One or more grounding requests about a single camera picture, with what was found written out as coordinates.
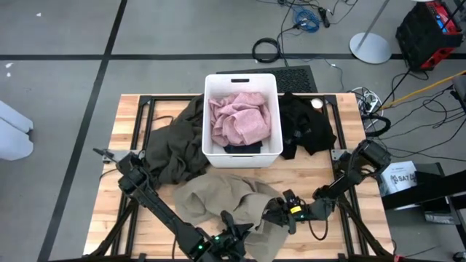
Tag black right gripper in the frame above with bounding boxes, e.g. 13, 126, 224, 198
262, 189, 320, 234

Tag dark olive garment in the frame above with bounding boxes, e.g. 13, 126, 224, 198
143, 93, 210, 186

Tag black coiled cable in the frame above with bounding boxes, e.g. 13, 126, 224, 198
251, 37, 282, 64

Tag round-based floor stand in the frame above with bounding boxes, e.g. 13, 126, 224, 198
349, 0, 393, 66

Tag white power strip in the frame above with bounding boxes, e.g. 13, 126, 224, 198
351, 86, 384, 117

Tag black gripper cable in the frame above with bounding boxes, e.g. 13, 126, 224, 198
308, 217, 329, 242

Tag large black garment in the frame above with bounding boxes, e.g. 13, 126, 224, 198
278, 91, 338, 160

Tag white printed box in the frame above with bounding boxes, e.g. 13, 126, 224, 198
376, 160, 419, 196

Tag thick black hose loop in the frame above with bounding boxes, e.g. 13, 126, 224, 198
361, 112, 392, 138

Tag black metal table frame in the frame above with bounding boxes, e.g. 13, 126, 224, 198
83, 93, 396, 262

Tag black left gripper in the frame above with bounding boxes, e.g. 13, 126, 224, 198
213, 210, 256, 261

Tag pink knit sweater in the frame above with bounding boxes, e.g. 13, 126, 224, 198
208, 92, 272, 148

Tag black shelf unit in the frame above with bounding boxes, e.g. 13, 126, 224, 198
378, 162, 466, 262

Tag red and black case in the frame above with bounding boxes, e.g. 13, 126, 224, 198
395, 0, 465, 73

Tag blue coiled cable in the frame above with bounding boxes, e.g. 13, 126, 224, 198
292, 7, 321, 33

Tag white plastic laundry basket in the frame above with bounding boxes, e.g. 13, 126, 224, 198
202, 73, 284, 169

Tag yellow pole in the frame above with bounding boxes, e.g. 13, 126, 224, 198
379, 71, 466, 111

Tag black power strip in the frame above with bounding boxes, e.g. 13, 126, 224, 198
317, 6, 331, 29

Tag navy blue knit sweater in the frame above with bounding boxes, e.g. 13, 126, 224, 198
223, 140, 264, 155

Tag pale grey object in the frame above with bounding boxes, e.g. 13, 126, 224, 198
0, 100, 35, 162

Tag black floor vent grate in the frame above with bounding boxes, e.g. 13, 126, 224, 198
216, 65, 318, 94

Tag beige trousers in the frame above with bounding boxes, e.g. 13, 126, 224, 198
173, 172, 292, 262

